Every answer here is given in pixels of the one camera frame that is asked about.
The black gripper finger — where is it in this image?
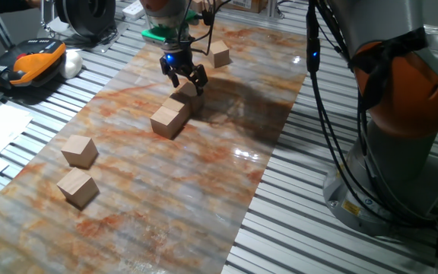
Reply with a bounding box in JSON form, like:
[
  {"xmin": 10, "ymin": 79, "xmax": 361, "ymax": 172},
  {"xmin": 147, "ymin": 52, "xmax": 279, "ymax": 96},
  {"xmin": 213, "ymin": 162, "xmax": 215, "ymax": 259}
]
[
  {"xmin": 160, "ymin": 56, "xmax": 181, "ymax": 89},
  {"xmin": 187, "ymin": 64, "xmax": 209, "ymax": 97}
]

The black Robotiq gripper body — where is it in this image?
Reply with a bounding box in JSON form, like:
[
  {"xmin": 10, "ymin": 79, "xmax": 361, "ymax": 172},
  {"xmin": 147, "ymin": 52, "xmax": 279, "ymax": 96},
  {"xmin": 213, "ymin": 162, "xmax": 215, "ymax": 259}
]
[{"xmin": 160, "ymin": 48, "xmax": 198, "ymax": 78}]

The wooden cube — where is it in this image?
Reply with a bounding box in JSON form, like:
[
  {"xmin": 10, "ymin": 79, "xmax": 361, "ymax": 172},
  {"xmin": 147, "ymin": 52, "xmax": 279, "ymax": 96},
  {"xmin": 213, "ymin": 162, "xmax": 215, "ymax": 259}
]
[
  {"xmin": 149, "ymin": 105, "xmax": 184, "ymax": 140},
  {"xmin": 60, "ymin": 134, "xmax": 100, "ymax": 170},
  {"xmin": 161, "ymin": 97, "xmax": 192, "ymax": 125},
  {"xmin": 173, "ymin": 81, "xmax": 206, "ymax": 113},
  {"xmin": 56, "ymin": 167, "xmax": 100, "ymax": 209},
  {"xmin": 207, "ymin": 40, "xmax": 230, "ymax": 69}
]

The dark sleeved forearm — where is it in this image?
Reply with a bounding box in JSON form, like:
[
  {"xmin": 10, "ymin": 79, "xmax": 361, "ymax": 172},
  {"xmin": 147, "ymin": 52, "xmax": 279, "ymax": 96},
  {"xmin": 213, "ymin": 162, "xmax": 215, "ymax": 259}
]
[{"xmin": 0, "ymin": 0, "xmax": 30, "ymax": 17}]

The white power strip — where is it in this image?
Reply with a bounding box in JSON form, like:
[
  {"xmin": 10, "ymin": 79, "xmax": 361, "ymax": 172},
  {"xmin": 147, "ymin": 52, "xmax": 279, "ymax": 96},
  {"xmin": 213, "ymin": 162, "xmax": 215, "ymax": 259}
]
[{"xmin": 122, "ymin": 0, "xmax": 146, "ymax": 21}]

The brown cardboard box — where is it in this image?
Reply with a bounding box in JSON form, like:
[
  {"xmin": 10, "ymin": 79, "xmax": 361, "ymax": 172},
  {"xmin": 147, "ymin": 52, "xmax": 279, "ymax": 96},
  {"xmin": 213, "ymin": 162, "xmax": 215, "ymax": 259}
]
[{"xmin": 222, "ymin": 0, "xmax": 269, "ymax": 14}]

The black round spool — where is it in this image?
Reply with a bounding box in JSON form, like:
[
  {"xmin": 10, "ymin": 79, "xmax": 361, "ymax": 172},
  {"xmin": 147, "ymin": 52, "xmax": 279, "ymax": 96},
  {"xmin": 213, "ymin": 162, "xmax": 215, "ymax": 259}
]
[{"xmin": 54, "ymin": 0, "xmax": 117, "ymax": 39}]

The white computer mouse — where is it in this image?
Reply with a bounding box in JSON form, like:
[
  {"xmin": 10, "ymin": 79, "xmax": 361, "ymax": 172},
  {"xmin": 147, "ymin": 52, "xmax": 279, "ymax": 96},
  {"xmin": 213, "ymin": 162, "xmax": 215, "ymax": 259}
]
[{"xmin": 59, "ymin": 49, "xmax": 84, "ymax": 80}]

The orange marble pattern mat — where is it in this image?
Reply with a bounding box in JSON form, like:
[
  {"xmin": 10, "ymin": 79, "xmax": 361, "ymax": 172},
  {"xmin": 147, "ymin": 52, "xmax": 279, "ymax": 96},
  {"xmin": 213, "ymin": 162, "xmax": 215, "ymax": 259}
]
[{"xmin": 0, "ymin": 17, "xmax": 309, "ymax": 274}]

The orange black teach pendant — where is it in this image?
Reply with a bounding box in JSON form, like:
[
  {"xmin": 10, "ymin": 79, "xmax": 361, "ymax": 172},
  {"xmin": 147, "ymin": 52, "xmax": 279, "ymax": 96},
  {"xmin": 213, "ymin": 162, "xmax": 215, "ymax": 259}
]
[{"xmin": 0, "ymin": 37, "xmax": 68, "ymax": 91}]

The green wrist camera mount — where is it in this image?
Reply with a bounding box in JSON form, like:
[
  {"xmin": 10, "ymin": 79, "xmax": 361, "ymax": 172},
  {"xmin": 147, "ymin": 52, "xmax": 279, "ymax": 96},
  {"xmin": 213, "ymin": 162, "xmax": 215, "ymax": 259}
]
[{"xmin": 141, "ymin": 9, "xmax": 199, "ymax": 43}]

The aluminium frame beam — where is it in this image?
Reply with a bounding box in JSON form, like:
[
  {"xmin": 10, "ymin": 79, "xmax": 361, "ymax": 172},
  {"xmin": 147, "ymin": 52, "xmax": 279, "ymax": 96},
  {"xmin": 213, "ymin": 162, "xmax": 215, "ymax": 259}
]
[{"xmin": 266, "ymin": 0, "xmax": 281, "ymax": 19}]

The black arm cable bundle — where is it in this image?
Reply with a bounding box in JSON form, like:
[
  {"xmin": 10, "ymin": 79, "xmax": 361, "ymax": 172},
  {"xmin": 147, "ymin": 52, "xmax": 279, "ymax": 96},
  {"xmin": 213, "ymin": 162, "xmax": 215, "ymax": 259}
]
[{"xmin": 175, "ymin": 0, "xmax": 438, "ymax": 229}]

